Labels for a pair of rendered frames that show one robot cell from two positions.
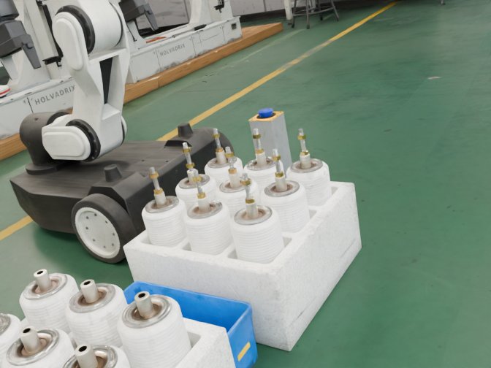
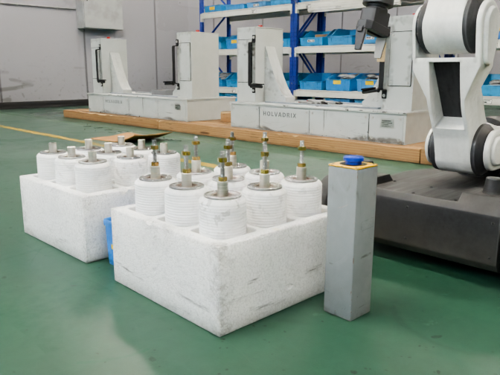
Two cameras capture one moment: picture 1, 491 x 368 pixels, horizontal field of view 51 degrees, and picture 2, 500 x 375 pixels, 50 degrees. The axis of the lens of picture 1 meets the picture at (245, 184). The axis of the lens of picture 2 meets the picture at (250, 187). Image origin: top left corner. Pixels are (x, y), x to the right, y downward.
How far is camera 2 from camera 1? 1.76 m
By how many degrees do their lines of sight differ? 94
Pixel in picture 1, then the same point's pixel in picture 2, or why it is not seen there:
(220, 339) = (78, 198)
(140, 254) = not seen: hidden behind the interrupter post
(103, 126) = (439, 136)
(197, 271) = not seen: hidden behind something
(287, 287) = (118, 231)
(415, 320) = (68, 329)
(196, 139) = (475, 199)
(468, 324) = (23, 350)
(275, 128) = (333, 178)
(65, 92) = not seen: outside the picture
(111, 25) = (447, 24)
